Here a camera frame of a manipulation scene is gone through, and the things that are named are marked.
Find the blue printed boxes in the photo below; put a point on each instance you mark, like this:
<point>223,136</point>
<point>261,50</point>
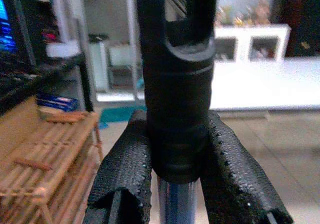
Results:
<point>57,101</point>

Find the white table black legs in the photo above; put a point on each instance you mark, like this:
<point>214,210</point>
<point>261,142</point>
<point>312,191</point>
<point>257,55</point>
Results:
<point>262,83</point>

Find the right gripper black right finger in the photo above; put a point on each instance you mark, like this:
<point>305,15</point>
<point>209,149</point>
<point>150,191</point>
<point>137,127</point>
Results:
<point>232,184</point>

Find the teal floor mat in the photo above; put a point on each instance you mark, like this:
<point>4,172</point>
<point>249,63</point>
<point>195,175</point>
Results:
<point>117,116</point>

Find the white glass-front cabinet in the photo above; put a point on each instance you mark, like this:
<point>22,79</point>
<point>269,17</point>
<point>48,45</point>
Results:
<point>242,33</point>

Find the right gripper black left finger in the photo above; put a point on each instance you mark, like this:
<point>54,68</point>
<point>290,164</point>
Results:
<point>122,174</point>

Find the folded wooden slat rack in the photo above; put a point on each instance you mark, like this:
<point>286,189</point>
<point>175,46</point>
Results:
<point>50,171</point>

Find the brown cardboard box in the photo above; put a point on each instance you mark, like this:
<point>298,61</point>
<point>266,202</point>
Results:
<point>17,121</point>

